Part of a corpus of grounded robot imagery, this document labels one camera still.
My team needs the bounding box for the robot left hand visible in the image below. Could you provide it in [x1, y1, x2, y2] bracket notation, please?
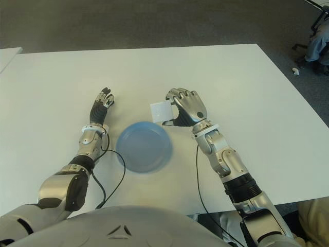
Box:
[89, 86, 116, 127]

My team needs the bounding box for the neighbouring white table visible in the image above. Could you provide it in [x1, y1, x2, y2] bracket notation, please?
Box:
[0, 46, 23, 74]

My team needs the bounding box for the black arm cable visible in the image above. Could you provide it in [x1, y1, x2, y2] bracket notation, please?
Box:
[91, 133, 126, 209]
[195, 145, 232, 237]

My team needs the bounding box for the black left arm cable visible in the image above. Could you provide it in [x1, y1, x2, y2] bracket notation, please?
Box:
[91, 133, 126, 209]

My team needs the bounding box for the seated person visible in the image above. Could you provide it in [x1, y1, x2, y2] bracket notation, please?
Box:
[304, 27, 329, 75]

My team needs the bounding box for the blue plastic plate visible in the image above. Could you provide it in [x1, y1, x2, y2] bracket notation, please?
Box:
[115, 121, 173, 174]

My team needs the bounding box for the beige fabric object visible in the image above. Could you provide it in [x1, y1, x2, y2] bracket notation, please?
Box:
[297, 198, 329, 247]

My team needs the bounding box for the white table edge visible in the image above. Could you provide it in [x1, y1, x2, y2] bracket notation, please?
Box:
[304, 0, 329, 12]

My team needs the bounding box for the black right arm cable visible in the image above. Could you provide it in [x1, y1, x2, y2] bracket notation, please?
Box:
[195, 145, 232, 237]

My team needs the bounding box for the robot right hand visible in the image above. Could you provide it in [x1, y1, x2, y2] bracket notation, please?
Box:
[161, 87, 208, 127]

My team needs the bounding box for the white charger block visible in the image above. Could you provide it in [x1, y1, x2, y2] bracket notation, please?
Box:
[149, 100, 173, 123]

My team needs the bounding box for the grey robot torso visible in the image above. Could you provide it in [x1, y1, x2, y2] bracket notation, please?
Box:
[7, 205, 232, 247]

